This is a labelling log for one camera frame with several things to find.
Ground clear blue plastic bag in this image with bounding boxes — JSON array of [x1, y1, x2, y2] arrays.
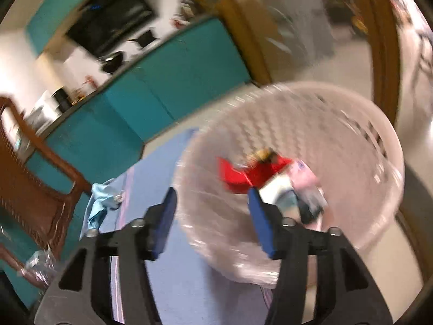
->
[[18, 248, 62, 288]]

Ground blue scaly cleaning cloth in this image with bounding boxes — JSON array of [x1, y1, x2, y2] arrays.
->
[[81, 178, 125, 235]]

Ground pink plastic bag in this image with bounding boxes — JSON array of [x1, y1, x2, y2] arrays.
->
[[288, 159, 328, 208]]

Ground red snack wrapper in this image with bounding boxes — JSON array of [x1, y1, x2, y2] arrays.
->
[[217, 148, 294, 194]]

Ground teal kitchen base cabinets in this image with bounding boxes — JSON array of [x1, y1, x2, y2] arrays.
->
[[43, 17, 250, 183]]

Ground carved wooden chair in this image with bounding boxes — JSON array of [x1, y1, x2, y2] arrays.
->
[[0, 96, 93, 290]]

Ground blue striped table cloth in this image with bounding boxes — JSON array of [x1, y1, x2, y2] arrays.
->
[[79, 128, 275, 325]]

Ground white plastic laundry basket bin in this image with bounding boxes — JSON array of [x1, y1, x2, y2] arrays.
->
[[173, 82, 404, 288]]

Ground black wok with lid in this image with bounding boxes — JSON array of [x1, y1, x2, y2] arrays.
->
[[99, 51, 125, 74]]

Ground black cooking pot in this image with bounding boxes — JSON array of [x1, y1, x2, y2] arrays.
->
[[129, 29, 159, 49]]

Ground etched glass sliding door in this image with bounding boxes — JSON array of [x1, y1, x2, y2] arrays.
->
[[195, 0, 401, 122]]

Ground black range hood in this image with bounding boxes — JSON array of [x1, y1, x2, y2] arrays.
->
[[66, 0, 156, 58]]

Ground teal upper wall cabinets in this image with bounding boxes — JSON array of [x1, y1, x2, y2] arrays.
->
[[27, 0, 82, 55]]

